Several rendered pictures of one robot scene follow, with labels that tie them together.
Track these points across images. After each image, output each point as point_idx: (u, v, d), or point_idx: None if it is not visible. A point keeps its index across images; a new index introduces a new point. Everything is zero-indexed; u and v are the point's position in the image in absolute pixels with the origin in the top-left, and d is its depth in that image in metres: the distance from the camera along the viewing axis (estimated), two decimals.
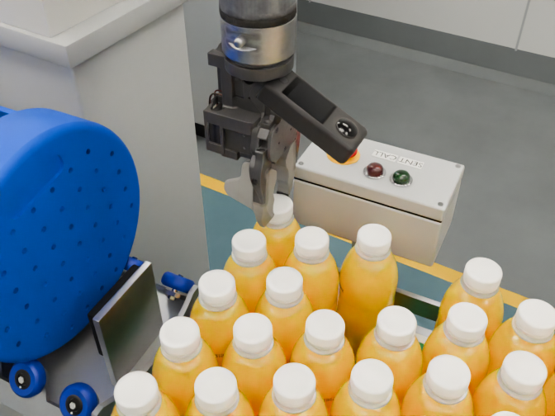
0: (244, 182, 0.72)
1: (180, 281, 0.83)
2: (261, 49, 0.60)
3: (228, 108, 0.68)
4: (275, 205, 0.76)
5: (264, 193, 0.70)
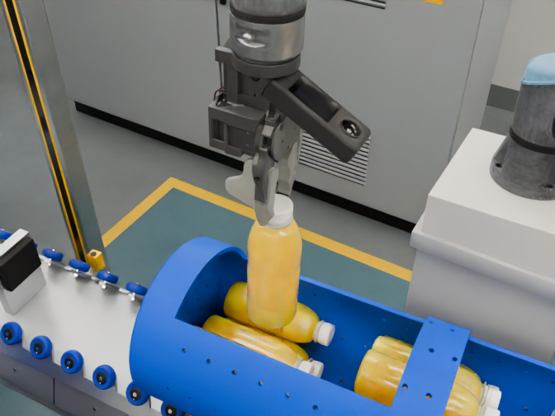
0: (245, 180, 0.72)
1: None
2: (269, 44, 0.60)
3: (233, 105, 0.68)
4: (275, 205, 0.76)
5: (266, 191, 0.70)
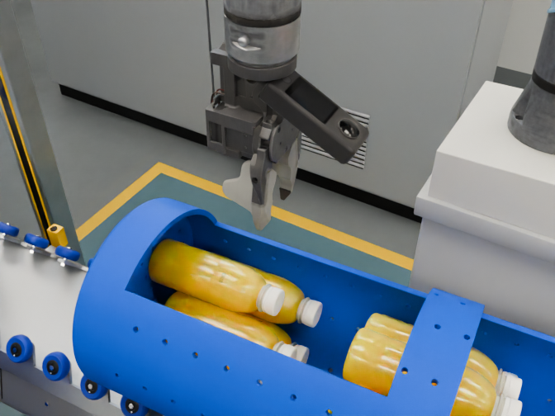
0: (243, 183, 0.72)
1: None
2: (265, 48, 0.60)
3: (230, 107, 0.68)
4: (277, 305, 0.88)
5: (263, 193, 0.70)
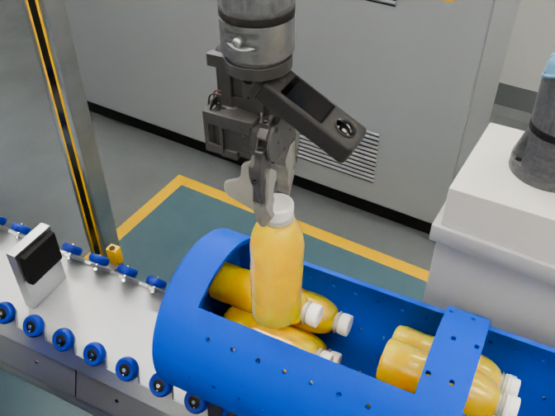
0: (244, 182, 0.72)
1: None
2: (259, 49, 0.60)
3: (227, 108, 0.68)
4: (317, 319, 1.06)
5: (264, 193, 0.70)
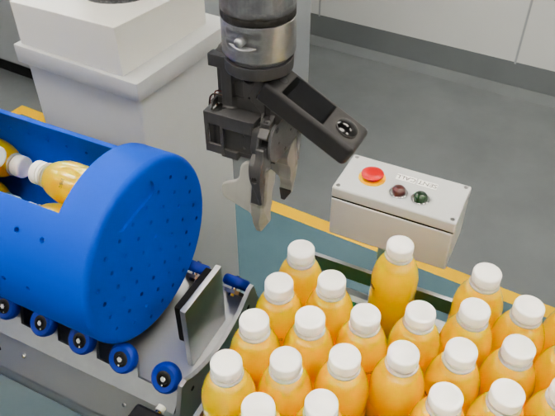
0: (242, 183, 0.72)
1: (239, 281, 1.01)
2: (261, 49, 0.60)
3: (228, 108, 0.68)
4: None
5: (263, 194, 0.69)
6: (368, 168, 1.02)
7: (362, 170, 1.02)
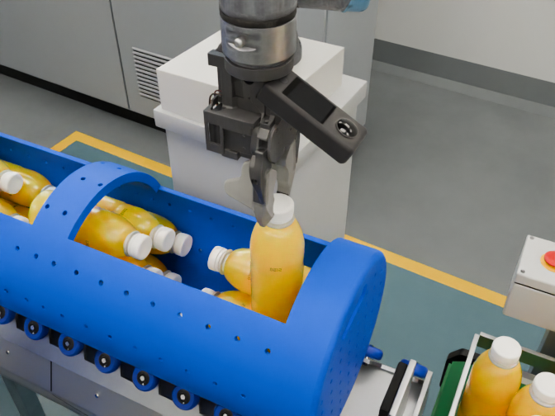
0: (244, 182, 0.72)
1: (420, 369, 0.99)
2: (261, 49, 0.60)
3: (228, 108, 0.68)
4: (12, 186, 1.12)
5: (264, 193, 0.70)
6: (551, 253, 1.00)
7: (546, 255, 1.00)
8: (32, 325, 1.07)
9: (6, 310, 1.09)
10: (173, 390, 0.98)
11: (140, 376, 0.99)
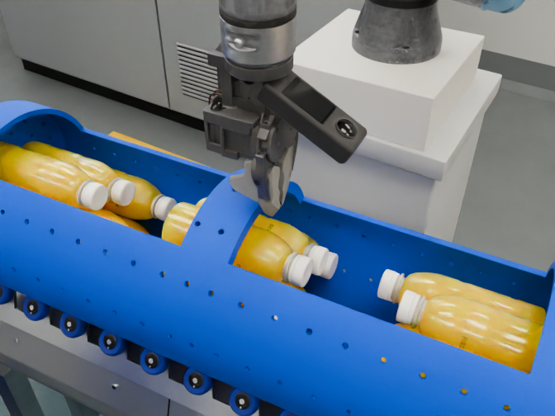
0: (248, 179, 0.73)
1: None
2: (261, 49, 0.60)
3: (228, 108, 0.68)
4: (125, 196, 0.97)
5: (268, 191, 0.71)
6: None
7: None
8: (152, 358, 0.91)
9: (117, 343, 0.94)
10: None
11: None
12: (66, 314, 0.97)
